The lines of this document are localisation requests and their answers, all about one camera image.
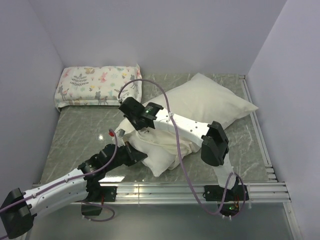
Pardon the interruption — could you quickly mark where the white pillow insert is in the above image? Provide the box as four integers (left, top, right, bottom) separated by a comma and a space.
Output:
128, 73, 258, 177

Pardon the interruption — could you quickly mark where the aluminium mounting rail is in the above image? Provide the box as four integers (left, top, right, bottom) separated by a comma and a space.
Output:
31, 181, 292, 206

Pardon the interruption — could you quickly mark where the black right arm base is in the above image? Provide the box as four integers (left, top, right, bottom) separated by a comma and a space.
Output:
202, 185, 250, 219

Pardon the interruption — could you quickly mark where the cream satin pillowcase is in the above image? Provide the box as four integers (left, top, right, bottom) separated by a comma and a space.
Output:
116, 118, 201, 157

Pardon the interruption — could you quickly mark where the animal print patterned pillow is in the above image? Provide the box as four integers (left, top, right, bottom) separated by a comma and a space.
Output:
54, 65, 142, 111

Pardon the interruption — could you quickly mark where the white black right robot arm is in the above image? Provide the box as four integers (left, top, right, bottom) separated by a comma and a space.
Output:
119, 97, 239, 200

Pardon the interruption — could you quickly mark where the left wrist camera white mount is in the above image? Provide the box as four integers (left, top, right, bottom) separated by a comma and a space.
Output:
108, 128, 130, 148

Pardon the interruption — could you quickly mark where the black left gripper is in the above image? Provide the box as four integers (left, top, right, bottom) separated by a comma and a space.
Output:
105, 141, 148, 172

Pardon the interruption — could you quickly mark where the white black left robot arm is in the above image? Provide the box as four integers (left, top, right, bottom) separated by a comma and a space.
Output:
0, 142, 147, 239

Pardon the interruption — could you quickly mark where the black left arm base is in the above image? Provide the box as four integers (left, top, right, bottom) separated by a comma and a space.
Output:
80, 185, 118, 217

